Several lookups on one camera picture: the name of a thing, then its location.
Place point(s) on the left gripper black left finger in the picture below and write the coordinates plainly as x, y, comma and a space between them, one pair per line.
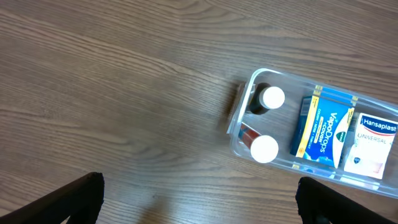
79, 201

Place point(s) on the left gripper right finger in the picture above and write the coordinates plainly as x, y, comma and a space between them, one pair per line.
318, 203

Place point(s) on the orange tube with white cap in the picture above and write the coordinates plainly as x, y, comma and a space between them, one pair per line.
263, 148

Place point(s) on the blue yellow cough drops box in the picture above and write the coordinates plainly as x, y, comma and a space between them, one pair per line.
321, 130

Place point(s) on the white Hansaplast plaster box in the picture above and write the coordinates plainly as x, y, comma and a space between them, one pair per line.
372, 141

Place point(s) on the black bottle with white cap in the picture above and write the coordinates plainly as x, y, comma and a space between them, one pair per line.
265, 98

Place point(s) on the clear plastic container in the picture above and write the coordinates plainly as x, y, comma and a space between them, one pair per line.
281, 124

